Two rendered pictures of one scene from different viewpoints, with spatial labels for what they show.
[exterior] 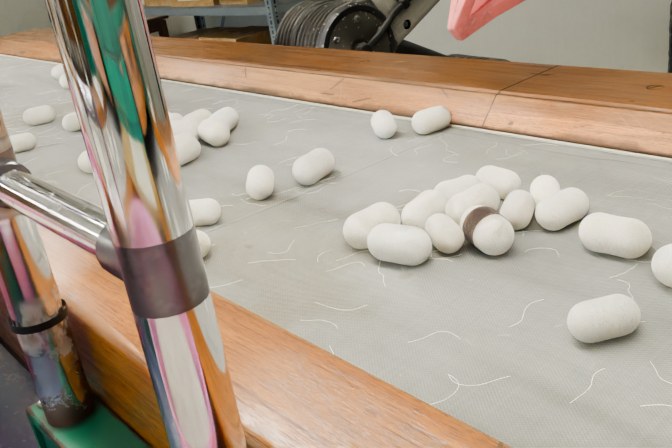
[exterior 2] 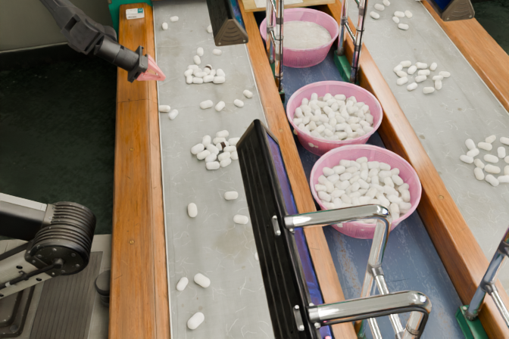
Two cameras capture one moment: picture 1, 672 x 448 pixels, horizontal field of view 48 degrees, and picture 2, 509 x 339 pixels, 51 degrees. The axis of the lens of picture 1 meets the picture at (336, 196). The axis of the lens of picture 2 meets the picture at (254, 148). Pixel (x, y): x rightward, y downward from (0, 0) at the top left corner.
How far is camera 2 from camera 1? 1.86 m
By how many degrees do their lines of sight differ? 109
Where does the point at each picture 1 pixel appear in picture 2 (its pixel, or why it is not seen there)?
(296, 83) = (155, 160)
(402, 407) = (250, 46)
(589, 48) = not seen: outside the picture
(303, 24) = (80, 223)
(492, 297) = (219, 64)
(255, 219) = (229, 101)
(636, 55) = not seen: outside the picture
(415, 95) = (152, 119)
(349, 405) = (254, 48)
